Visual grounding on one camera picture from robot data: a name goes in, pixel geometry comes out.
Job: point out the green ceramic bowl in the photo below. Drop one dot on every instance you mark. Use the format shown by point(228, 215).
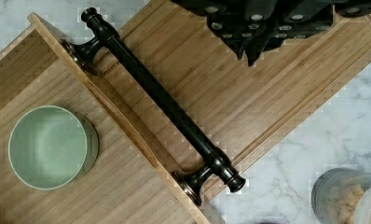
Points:
point(50, 146)

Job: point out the glass jar with brown sugar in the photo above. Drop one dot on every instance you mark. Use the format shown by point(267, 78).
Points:
point(336, 193)

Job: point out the wooden drawer with black handle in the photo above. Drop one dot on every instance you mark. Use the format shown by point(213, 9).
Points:
point(130, 182)

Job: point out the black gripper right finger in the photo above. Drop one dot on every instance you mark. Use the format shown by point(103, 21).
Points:
point(281, 19)

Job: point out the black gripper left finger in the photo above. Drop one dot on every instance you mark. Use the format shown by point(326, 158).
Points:
point(245, 26)

